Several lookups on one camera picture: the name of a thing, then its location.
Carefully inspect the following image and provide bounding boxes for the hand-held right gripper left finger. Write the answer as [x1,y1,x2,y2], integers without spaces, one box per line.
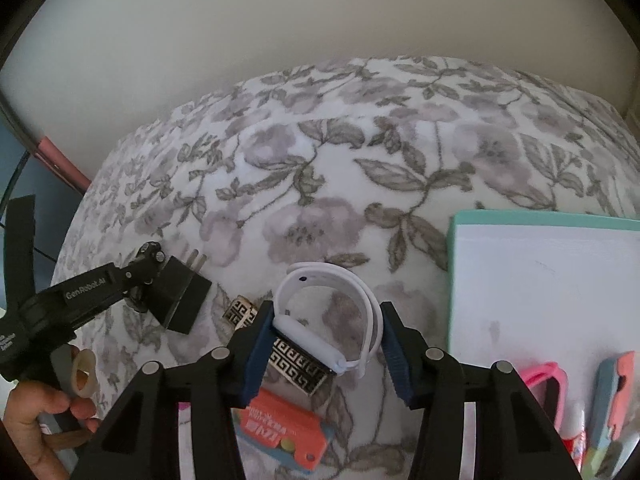
[70,301,276,480]

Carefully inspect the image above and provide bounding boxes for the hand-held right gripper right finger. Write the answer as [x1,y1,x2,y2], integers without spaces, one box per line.
[379,301,583,480]

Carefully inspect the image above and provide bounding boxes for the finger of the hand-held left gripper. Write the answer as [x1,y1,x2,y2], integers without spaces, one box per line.
[122,241,167,286]
[122,284,152,315]

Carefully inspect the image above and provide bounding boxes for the black plug charger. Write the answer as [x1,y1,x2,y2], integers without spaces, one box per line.
[147,249,213,336]

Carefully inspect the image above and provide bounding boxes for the gold patterned lighter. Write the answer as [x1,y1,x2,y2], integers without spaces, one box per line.
[222,296,333,398]

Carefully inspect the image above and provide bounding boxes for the white smart watch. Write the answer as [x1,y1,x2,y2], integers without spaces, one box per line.
[272,261,386,378]

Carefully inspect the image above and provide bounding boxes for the pink smart watch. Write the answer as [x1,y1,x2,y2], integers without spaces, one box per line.
[517,361,571,436]

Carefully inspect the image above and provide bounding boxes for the teal-edged white box lid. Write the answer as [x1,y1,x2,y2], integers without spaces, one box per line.
[446,210,640,480]

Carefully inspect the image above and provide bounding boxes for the large coral blue toy knife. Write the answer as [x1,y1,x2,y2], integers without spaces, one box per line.
[580,351,638,480]

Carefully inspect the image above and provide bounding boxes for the person's left hand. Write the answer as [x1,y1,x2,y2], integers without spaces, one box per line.
[0,380,101,480]

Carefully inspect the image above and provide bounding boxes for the small orange blue toy knife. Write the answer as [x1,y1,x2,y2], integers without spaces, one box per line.
[235,387,336,473]

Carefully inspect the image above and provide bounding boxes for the red white glue bottle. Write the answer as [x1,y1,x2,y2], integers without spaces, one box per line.
[560,402,588,471]

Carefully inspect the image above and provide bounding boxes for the grey floral blanket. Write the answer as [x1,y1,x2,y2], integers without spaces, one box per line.
[50,55,640,480]

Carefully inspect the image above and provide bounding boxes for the beige ring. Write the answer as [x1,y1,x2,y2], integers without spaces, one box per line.
[70,351,97,398]

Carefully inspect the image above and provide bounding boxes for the pink rail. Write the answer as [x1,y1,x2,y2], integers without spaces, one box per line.
[32,135,93,193]

